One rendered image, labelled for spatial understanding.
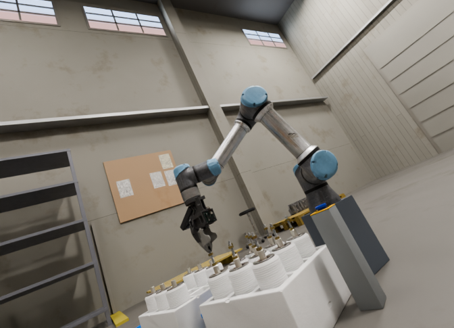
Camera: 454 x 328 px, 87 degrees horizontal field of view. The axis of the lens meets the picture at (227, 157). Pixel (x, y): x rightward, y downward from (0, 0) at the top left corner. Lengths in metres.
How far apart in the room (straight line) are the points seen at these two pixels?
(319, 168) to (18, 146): 4.42
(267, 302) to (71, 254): 3.59
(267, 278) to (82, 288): 3.51
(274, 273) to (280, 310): 0.09
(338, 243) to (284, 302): 0.27
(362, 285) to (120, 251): 3.63
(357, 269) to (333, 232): 0.12
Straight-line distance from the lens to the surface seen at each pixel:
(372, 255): 1.21
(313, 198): 1.17
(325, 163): 1.04
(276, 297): 0.77
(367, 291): 0.92
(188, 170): 1.00
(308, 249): 1.00
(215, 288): 0.97
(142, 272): 4.16
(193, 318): 1.21
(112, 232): 4.19
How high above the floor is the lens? 0.37
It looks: 16 degrees up
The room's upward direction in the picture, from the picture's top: 24 degrees counter-clockwise
